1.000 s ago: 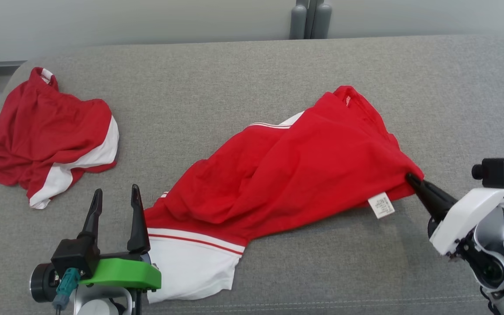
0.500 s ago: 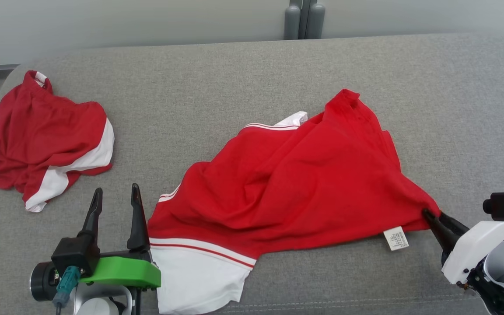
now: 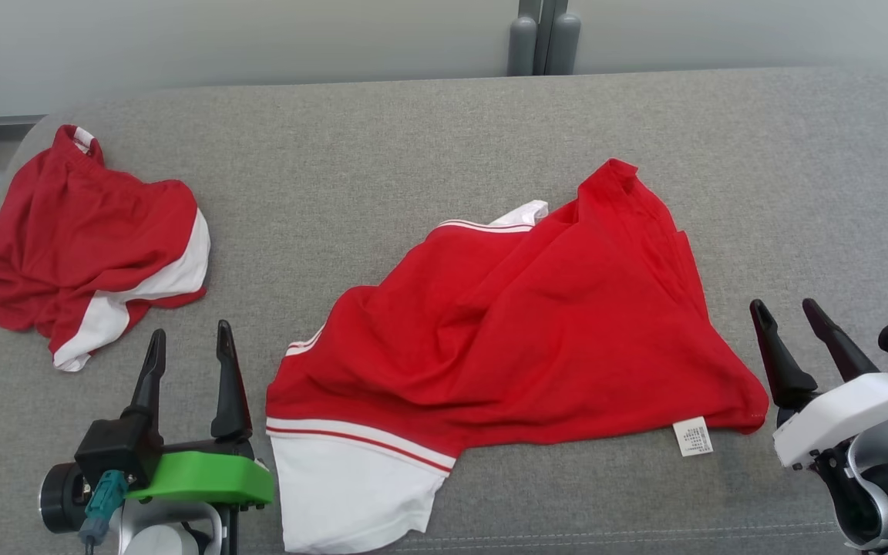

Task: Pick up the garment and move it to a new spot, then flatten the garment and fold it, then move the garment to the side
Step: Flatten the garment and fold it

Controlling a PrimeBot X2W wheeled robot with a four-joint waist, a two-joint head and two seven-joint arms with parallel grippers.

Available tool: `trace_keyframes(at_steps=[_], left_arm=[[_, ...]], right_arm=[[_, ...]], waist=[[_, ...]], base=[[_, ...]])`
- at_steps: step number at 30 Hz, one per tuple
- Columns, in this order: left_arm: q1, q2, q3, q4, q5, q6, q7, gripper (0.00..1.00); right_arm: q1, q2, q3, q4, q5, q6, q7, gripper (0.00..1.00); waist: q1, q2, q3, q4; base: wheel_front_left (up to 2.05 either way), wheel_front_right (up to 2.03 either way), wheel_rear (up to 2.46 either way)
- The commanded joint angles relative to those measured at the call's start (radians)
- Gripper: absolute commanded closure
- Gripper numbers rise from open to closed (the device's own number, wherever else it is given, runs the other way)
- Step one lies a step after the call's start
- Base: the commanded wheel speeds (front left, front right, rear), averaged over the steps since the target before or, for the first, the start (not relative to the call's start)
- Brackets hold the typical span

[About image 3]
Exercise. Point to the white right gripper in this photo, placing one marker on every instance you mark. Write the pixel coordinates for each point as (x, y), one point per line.
(845, 412)

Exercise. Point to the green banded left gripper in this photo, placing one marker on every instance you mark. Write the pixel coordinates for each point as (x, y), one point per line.
(205, 478)

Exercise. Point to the red shorts with white panels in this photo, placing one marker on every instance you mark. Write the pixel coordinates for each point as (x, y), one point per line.
(74, 239)

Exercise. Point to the red shirt with white sleeves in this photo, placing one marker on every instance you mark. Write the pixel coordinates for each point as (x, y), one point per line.
(536, 331)

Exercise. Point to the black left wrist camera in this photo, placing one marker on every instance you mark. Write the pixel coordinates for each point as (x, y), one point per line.
(112, 451)

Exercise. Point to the grey metal double post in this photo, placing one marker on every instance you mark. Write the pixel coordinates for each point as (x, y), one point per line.
(544, 38)

